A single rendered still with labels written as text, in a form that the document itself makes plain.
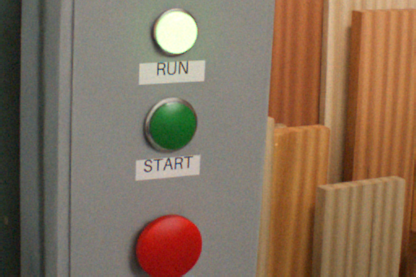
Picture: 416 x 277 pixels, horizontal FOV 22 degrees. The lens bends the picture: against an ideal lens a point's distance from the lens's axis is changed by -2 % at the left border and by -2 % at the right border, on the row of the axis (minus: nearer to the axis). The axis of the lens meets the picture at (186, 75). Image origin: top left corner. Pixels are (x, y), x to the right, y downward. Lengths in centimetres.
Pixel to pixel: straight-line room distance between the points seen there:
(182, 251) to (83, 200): 5
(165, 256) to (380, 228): 162
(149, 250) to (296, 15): 166
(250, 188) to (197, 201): 3
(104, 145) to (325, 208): 154
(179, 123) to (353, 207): 157
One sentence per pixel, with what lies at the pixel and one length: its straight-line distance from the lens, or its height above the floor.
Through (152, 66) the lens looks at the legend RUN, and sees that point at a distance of 44.
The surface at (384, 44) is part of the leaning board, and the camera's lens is 211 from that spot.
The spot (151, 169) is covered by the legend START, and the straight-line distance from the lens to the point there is 46.
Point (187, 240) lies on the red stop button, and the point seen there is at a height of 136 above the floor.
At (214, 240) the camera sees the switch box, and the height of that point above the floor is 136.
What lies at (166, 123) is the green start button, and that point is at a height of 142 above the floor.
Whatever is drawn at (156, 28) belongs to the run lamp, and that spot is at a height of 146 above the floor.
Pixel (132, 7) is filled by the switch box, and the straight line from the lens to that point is 44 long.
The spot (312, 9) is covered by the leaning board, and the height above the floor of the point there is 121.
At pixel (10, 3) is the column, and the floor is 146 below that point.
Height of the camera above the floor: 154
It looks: 13 degrees down
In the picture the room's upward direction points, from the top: 3 degrees clockwise
